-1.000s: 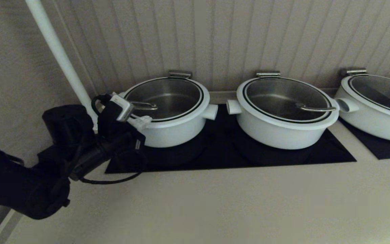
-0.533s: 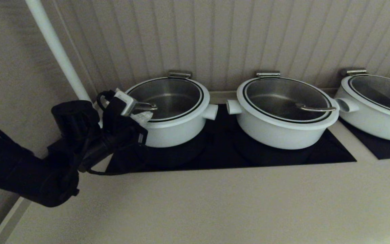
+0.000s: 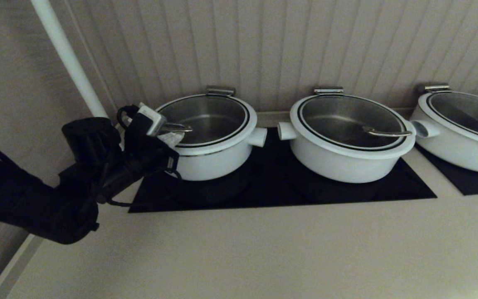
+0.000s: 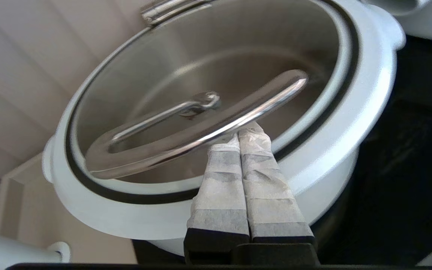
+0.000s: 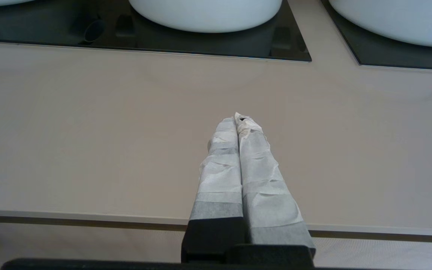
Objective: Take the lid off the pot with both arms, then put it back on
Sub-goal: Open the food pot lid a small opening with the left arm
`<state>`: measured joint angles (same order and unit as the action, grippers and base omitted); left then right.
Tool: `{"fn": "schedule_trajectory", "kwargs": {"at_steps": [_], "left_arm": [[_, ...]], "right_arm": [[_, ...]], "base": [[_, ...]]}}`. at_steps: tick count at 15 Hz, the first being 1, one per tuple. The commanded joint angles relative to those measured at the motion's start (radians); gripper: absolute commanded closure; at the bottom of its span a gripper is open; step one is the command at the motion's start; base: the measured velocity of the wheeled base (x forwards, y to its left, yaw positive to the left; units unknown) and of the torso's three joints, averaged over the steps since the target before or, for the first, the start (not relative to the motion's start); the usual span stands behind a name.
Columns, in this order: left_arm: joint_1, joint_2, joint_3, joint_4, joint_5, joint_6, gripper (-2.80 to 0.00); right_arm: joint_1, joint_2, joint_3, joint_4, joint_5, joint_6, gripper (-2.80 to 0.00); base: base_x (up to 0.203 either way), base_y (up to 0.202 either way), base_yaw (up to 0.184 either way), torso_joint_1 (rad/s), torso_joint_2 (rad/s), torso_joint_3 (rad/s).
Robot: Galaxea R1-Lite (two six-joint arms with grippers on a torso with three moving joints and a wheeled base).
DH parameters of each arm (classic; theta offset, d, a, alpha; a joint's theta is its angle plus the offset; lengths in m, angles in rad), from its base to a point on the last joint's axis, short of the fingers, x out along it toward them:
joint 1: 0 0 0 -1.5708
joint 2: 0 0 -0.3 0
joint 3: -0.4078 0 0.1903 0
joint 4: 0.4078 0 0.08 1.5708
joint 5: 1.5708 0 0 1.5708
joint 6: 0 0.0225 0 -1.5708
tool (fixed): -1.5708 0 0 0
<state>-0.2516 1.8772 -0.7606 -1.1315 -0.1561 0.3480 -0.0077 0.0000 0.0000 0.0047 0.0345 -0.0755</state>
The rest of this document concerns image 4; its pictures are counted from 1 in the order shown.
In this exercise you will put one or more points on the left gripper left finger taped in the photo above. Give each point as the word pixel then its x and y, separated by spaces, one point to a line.
pixel 221 187

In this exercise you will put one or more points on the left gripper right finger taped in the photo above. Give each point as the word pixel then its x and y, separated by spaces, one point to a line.
pixel 268 191

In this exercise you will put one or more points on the white-rimmed glass pot lid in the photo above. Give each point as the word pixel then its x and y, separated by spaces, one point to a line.
pixel 208 63

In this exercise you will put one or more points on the white pot with steel rim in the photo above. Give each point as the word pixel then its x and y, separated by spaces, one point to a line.
pixel 324 187

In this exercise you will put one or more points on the large black glass cooktop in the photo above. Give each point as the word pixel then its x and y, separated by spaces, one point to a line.
pixel 407 150

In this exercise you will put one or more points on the white round pole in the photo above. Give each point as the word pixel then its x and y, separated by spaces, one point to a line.
pixel 9 251

